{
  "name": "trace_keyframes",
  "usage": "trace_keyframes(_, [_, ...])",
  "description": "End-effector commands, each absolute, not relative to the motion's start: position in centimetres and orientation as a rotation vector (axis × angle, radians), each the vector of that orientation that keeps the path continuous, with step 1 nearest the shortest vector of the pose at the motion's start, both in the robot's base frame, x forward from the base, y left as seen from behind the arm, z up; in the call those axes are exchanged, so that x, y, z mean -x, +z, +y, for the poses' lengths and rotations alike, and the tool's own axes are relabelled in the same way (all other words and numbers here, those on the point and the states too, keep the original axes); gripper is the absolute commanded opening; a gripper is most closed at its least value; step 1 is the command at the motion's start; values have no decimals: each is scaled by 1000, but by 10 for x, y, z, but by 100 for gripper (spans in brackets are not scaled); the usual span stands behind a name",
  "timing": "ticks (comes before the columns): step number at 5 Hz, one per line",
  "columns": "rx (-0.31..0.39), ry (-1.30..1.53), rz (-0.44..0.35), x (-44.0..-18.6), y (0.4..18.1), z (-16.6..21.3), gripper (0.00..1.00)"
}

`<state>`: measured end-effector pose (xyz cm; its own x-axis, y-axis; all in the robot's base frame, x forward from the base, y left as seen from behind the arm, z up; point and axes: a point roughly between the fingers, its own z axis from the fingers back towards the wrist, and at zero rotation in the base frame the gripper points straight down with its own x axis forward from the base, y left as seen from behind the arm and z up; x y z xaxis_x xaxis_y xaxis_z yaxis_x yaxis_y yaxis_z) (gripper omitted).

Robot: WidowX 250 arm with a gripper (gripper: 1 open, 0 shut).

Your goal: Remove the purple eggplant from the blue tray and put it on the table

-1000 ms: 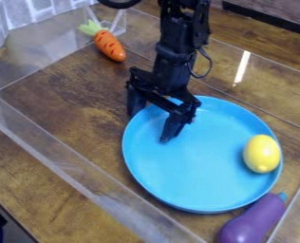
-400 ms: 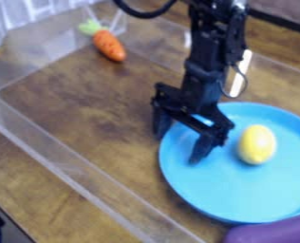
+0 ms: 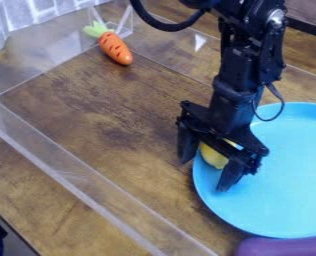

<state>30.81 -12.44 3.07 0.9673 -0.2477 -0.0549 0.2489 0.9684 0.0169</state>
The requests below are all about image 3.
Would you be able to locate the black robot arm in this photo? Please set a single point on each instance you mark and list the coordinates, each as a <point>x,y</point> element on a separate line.
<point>251,27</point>

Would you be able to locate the yellow toy lemon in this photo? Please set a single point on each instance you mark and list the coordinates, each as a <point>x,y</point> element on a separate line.
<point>213,157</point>

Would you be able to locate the purple toy eggplant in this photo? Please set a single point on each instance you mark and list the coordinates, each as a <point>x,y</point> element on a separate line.
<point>277,247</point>

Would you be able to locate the blue round plate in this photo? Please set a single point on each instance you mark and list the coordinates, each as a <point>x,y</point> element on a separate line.
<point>271,203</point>

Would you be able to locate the orange toy carrot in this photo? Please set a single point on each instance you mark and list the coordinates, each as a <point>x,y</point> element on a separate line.
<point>110,43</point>

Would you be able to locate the clear acrylic enclosure wall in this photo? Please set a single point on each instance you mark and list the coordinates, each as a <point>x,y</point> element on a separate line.
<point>91,183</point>

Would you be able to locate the white grid curtain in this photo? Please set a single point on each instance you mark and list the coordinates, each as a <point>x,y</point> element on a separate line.
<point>22,13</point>

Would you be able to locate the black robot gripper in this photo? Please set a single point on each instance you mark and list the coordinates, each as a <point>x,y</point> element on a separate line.
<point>221,125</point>

